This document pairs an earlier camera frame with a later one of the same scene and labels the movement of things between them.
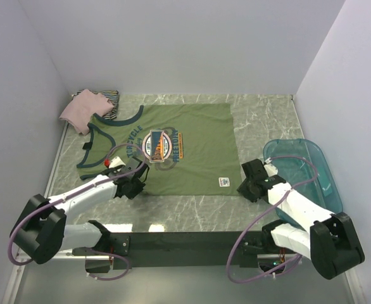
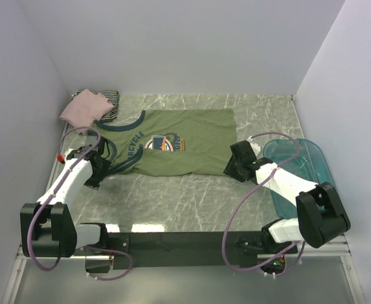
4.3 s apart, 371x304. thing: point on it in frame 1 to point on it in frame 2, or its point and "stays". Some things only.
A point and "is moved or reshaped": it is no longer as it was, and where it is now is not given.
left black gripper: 139,187 to 93,182
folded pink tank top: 81,107 stays
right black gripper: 242,189 to 229,170
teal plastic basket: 301,164 stays
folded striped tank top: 113,96 stays
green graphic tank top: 187,149 is moved or reshaped
